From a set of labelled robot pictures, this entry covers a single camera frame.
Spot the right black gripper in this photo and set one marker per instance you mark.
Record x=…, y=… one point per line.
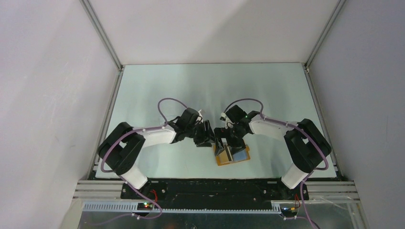
x=222, y=132

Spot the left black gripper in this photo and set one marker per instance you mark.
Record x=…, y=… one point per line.
x=207, y=137

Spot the orange card holder wallet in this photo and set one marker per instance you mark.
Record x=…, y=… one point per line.
x=220, y=157

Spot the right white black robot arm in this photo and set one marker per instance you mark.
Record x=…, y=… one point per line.
x=306, y=144

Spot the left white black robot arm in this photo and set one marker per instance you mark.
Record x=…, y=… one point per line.
x=120, y=150

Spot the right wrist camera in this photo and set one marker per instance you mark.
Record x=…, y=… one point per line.
x=227, y=122

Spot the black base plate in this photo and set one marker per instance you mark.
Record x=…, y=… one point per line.
x=218, y=194

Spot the grey slotted cable duct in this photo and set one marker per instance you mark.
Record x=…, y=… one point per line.
x=134, y=207

